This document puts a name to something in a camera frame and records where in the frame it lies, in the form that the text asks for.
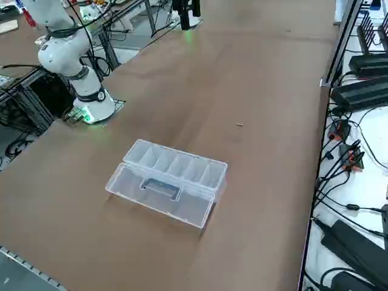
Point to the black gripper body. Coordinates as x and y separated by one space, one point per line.
184 3

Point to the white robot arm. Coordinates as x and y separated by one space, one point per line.
60 57

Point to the transparent plastic compartment box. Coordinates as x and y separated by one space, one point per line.
169 182

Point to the red cylindrical object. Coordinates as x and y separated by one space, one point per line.
30 18

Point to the black metal equipment rack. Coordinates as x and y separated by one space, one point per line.
45 91

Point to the black slotted rack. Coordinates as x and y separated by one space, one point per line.
368 36

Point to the orange black connector block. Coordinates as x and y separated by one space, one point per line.
353 159
341 130

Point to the white padding sheet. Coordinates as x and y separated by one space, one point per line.
339 194

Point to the large black power adapter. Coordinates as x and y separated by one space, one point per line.
354 251

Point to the silver aluminium frame leg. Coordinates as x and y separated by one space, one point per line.
112 51

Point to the aluminium profile post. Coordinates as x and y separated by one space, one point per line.
339 45

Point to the aluminium table edge rail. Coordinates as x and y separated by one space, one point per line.
30 266

